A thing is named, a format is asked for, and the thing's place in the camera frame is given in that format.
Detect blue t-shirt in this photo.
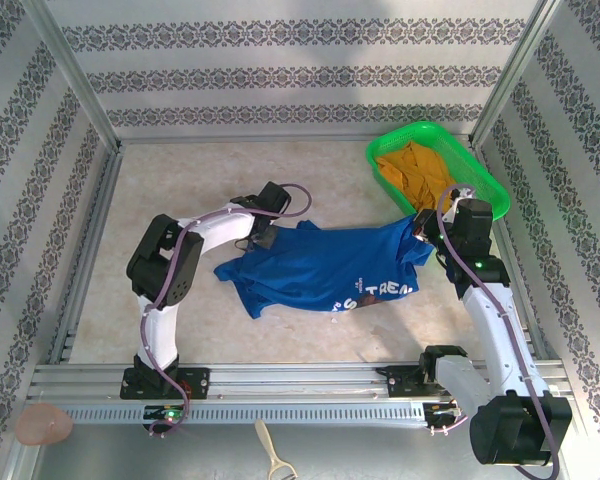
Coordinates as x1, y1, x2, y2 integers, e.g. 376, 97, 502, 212
213, 214, 437, 321

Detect green plastic mesh basket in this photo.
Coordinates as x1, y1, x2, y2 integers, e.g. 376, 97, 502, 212
364, 121, 511, 221

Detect orange cloth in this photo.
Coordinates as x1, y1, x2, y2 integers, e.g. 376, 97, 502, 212
376, 140, 461, 211

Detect right small circuit board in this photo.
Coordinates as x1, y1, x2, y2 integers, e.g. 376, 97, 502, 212
424, 399, 469, 422

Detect small circuit board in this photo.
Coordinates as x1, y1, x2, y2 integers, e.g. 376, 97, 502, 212
143, 404, 189, 425
424, 399, 469, 422

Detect left small circuit board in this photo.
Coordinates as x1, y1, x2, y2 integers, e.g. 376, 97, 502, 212
143, 404, 189, 425

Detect beige plastic peeler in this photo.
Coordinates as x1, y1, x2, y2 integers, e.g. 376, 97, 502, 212
253, 418, 299, 480

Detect pink translucent cup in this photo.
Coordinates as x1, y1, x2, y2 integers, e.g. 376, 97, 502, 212
14, 403, 75, 446

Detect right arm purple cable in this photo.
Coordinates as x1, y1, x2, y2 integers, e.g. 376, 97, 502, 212
432, 183, 561, 480

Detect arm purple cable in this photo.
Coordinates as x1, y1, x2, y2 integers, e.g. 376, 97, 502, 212
138, 183, 314, 437
432, 183, 561, 480

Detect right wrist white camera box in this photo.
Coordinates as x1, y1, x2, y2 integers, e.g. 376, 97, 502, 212
440, 185, 475, 224

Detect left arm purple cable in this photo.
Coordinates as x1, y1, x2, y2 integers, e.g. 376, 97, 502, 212
138, 183, 314, 437

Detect aluminium table side rail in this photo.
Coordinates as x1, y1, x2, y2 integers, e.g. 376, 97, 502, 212
472, 142, 564, 362
47, 142, 126, 365

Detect aluminium table back rail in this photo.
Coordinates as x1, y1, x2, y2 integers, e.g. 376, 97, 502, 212
117, 130, 476, 147

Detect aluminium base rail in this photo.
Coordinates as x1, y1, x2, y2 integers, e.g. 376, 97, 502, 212
27, 360, 576, 402

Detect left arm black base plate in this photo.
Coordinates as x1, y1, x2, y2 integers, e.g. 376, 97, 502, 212
119, 367, 211, 401

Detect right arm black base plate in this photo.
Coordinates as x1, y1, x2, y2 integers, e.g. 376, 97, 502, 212
383, 364, 479, 400

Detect aluminium frame post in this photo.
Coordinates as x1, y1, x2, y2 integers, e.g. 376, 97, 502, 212
469, 0, 566, 146
22, 0, 124, 149

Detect grey slotted cable duct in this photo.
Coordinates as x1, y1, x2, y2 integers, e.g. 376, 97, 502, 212
62, 401, 427, 427

